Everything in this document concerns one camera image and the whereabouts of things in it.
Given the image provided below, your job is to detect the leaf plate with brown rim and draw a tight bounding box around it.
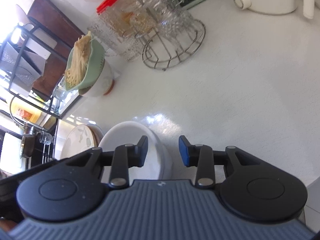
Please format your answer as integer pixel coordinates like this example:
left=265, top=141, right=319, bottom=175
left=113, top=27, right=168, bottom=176
left=55, top=125, right=98, bottom=160

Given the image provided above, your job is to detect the white bowl orange foot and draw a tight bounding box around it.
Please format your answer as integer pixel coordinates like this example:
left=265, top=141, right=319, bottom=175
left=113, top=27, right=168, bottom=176
left=78, top=60, right=114, bottom=98

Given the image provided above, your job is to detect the crystal wine glass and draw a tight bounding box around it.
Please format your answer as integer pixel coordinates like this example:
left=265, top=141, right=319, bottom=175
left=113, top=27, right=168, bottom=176
left=40, top=131, right=53, bottom=145

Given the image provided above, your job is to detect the dry noodles bundle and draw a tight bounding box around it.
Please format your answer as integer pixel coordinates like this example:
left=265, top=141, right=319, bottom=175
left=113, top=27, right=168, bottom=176
left=65, top=31, right=92, bottom=87

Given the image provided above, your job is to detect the tall chrome faucet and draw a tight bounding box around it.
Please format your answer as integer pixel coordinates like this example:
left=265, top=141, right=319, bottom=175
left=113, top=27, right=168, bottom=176
left=9, top=96, right=35, bottom=137

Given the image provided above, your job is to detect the yellow oil jug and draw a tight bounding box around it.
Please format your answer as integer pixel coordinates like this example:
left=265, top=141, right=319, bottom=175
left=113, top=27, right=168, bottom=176
left=11, top=98, right=42, bottom=123

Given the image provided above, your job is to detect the glass jar red lid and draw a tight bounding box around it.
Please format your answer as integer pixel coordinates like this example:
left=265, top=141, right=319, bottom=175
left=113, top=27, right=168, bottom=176
left=88, top=0, right=144, bottom=61

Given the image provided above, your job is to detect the black dish rack shelf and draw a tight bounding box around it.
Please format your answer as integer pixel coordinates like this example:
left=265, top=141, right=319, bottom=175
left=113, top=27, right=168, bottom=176
left=1, top=19, right=82, bottom=119

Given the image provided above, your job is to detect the dark wooden cutting board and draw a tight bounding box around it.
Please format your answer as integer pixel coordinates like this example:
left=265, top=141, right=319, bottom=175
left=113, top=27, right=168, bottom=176
left=26, top=0, right=86, bottom=100

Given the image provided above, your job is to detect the wire glass holder rack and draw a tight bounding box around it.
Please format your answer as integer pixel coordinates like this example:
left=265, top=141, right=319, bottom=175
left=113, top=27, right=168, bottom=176
left=130, top=0, right=206, bottom=71

